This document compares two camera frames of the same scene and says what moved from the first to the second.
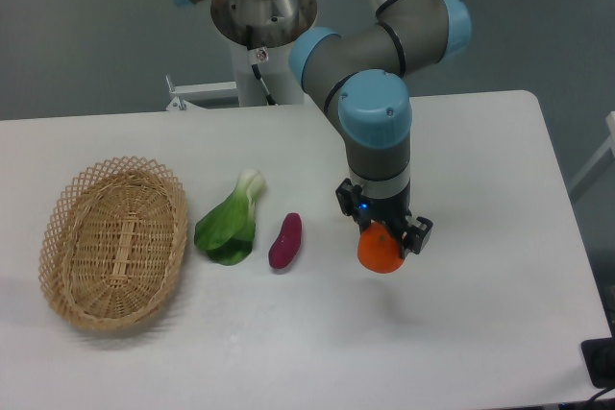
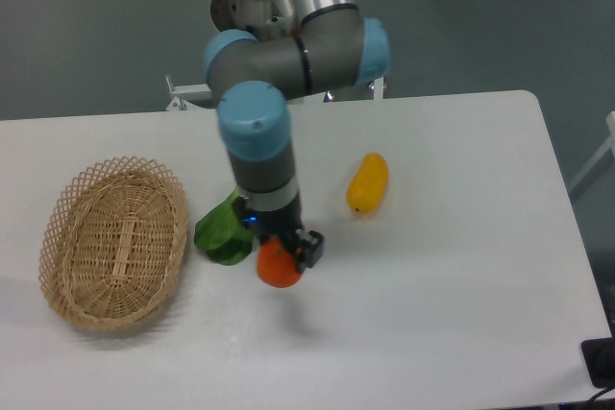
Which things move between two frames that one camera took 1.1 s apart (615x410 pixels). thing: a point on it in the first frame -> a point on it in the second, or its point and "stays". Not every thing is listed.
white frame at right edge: (609, 145) stays
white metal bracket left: (186, 95) stays
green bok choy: (227, 231) stays
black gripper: (356, 203) -> (284, 222)
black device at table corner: (599, 355) stays
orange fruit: (379, 251) -> (276, 265)
